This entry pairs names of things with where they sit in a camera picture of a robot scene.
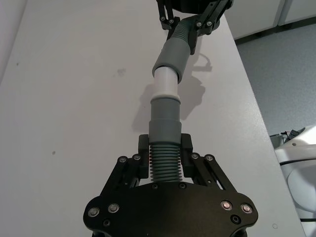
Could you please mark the white rounded machine housing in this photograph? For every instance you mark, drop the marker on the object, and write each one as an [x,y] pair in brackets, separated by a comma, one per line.
[298,168]

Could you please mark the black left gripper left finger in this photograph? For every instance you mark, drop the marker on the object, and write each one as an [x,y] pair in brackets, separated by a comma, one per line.
[144,158]

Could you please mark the white plastic connector tube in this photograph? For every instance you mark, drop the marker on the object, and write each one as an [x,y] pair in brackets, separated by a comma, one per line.
[165,82]

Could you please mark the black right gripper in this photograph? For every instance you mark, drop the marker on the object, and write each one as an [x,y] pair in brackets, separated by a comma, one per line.
[192,5]

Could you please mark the white cabinet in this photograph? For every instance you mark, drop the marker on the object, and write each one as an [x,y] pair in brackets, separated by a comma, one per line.
[274,14]

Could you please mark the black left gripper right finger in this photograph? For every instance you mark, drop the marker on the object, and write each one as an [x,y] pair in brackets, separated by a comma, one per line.
[186,158]

